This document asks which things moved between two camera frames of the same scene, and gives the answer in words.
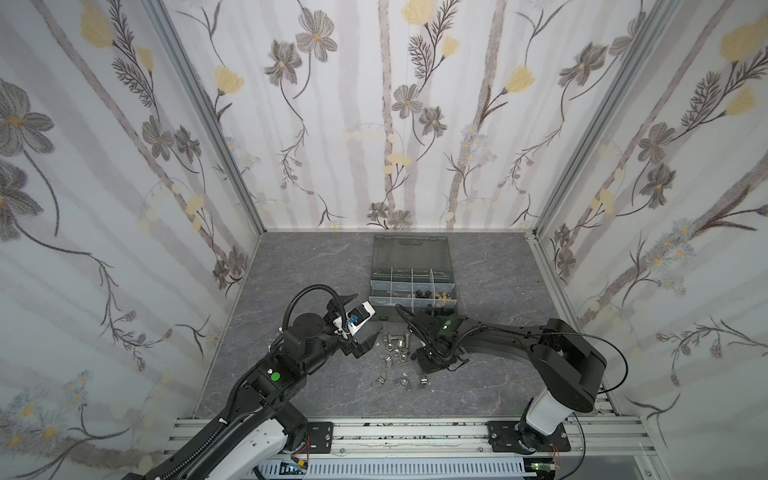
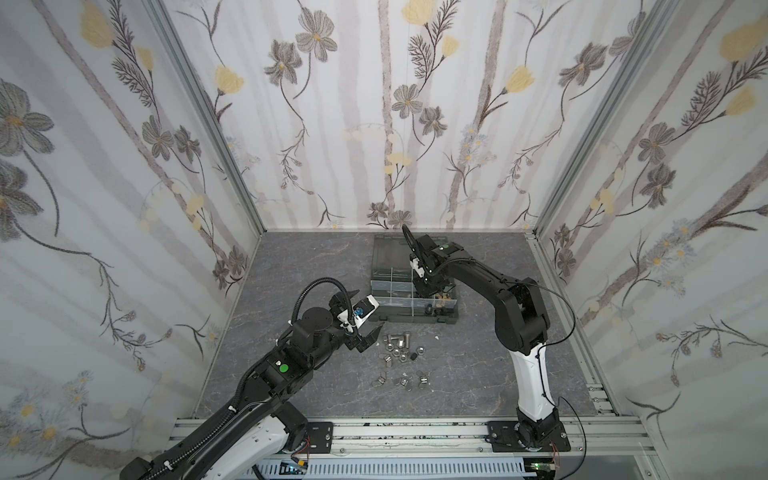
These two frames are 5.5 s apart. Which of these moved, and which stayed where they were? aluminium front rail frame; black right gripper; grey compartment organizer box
Moved: black right gripper
Stayed: aluminium front rail frame; grey compartment organizer box
